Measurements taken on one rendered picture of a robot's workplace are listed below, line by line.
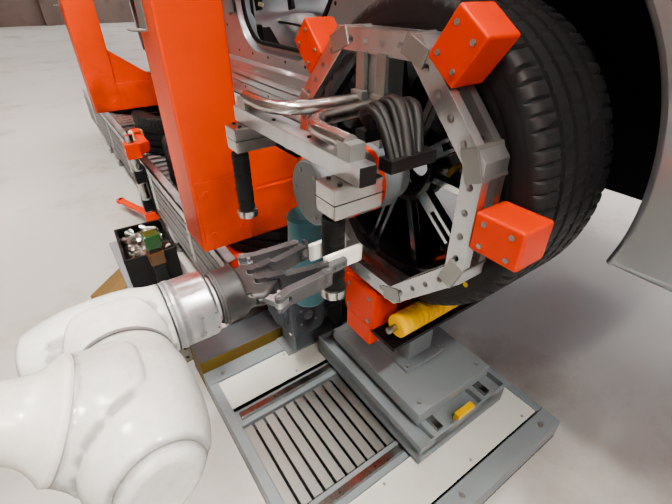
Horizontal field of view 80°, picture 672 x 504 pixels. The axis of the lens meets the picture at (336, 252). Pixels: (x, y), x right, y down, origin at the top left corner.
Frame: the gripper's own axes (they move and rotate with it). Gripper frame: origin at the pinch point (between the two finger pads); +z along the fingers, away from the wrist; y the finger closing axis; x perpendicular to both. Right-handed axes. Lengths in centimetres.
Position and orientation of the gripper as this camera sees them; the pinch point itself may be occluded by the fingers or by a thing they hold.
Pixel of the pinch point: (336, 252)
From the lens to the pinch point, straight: 63.4
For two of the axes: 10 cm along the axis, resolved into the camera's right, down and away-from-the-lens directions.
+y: 5.7, 4.5, -6.8
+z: 8.2, -3.2, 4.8
